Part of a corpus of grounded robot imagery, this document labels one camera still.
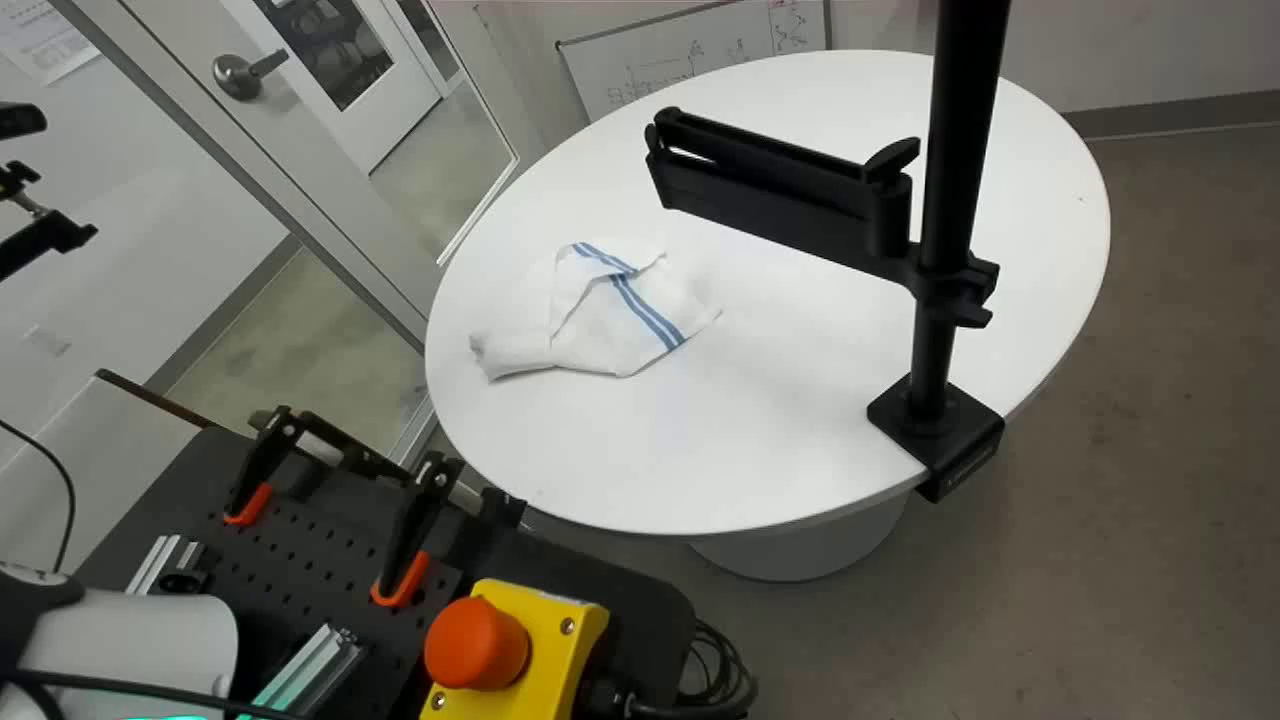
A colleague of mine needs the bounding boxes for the silver aluminium extrusion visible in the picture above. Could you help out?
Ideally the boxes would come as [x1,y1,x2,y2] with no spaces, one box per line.
[119,534,212,600]
[242,620,362,720]

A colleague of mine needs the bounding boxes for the yellow emergency stop box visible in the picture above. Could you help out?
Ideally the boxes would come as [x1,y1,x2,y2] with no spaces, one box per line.
[416,578,617,720]

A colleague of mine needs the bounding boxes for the white door with window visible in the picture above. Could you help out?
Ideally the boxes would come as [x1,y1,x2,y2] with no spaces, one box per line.
[115,0,450,178]

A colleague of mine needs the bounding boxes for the black coiled cables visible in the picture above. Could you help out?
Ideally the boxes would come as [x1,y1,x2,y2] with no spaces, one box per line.
[660,616,760,720]

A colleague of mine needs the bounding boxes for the thin black cable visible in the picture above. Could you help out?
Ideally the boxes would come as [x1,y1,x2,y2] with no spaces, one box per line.
[0,418,80,578]

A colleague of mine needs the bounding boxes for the black clamp-on stand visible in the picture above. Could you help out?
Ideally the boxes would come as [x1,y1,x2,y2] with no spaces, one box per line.
[642,0,1016,510]

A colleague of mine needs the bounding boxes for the white towel with blue stripes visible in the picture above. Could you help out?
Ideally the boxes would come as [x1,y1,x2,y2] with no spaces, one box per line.
[467,241,728,390]

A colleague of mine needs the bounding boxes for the black clamp with orange handle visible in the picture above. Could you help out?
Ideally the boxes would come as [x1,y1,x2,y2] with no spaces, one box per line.
[367,452,527,616]
[220,406,412,534]

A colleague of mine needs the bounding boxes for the silver door handle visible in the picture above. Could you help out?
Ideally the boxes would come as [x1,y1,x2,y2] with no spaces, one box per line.
[206,44,291,104]

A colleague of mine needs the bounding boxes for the white paper notice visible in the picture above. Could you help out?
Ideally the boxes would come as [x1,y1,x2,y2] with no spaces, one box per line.
[0,0,103,88]

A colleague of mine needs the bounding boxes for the black perforated base board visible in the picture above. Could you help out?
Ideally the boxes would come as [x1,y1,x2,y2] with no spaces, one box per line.
[72,423,696,720]

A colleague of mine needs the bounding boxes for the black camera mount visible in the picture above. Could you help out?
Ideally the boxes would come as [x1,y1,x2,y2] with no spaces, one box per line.
[0,102,100,285]

